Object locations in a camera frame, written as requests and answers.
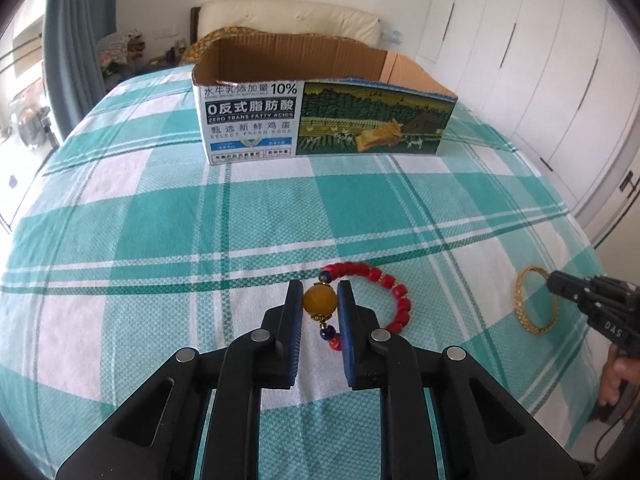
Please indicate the teal plaid cloth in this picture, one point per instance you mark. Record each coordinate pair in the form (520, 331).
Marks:
(150, 220)

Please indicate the person's right hand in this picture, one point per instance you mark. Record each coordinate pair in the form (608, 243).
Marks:
(627, 380)

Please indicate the blue wall socket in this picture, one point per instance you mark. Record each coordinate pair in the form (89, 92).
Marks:
(391, 36)

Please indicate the gold bangle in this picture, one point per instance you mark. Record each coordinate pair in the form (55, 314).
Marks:
(520, 300)

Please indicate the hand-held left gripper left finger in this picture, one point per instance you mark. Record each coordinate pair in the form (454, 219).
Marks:
(295, 335)

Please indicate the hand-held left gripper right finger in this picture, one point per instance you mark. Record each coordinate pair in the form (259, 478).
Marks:
(347, 335)

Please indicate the white wardrobe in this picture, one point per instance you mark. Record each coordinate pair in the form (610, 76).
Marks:
(540, 70)

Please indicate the cream pillow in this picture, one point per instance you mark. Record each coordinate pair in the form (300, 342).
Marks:
(300, 17)

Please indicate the dark wooden nightstand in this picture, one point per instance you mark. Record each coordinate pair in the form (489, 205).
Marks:
(167, 60)

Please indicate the glass balcony door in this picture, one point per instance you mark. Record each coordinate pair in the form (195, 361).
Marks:
(25, 85)

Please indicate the standing fan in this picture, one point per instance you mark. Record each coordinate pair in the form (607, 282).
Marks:
(30, 122)

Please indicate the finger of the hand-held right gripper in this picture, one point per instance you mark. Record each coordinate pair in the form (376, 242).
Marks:
(570, 287)

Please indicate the pile of clothes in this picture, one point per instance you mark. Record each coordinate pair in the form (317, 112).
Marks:
(120, 50)

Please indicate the printed cardboard box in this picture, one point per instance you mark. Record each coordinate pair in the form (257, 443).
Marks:
(250, 120)

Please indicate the blue curtain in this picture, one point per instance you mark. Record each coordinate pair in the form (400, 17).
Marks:
(75, 45)

